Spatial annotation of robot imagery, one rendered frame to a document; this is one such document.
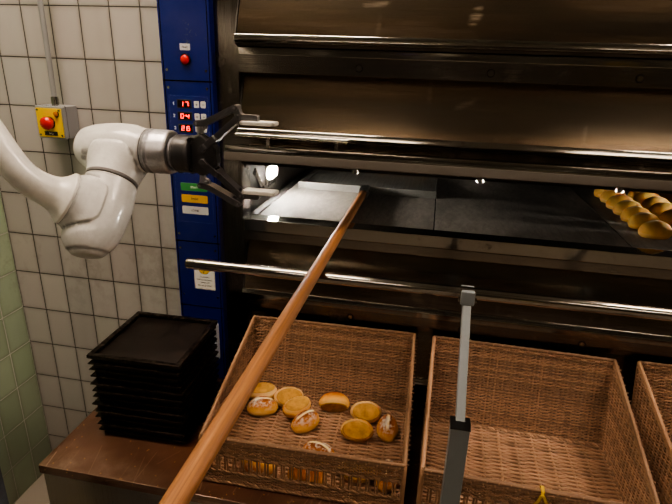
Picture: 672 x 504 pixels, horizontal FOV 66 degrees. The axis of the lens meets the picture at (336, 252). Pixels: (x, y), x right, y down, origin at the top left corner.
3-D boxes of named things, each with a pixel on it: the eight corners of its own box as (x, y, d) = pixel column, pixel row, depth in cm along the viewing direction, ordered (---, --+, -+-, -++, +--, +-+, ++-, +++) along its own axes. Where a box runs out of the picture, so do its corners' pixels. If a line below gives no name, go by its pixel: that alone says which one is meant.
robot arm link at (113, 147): (167, 143, 114) (150, 197, 109) (103, 139, 116) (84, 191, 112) (144, 113, 104) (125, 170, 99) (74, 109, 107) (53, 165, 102)
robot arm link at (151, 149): (162, 168, 113) (188, 170, 112) (140, 177, 104) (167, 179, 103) (159, 125, 110) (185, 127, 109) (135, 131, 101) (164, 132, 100)
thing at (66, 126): (54, 135, 172) (49, 103, 168) (81, 136, 170) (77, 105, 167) (37, 138, 165) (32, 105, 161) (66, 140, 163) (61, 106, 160)
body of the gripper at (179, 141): (182, 129, 108) (224, 131, 106) (185, 169, 111) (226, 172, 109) (164, 133, 101) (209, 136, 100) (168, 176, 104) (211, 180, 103)
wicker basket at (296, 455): (253, 381, 187) (252, 312, 177) (411, 402, 178) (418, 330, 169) (197, 482, 142) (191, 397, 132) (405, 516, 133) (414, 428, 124)
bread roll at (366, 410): (381, 423, 163) (380, 423, 168) (382, 401, 165) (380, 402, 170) (350, 422, 163) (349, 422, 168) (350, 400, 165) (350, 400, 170)
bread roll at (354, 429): (372, 444, 154) (372, 443, 159) (374, 420, 156) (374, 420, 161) (338, 439, 155) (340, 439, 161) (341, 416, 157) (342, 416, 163)
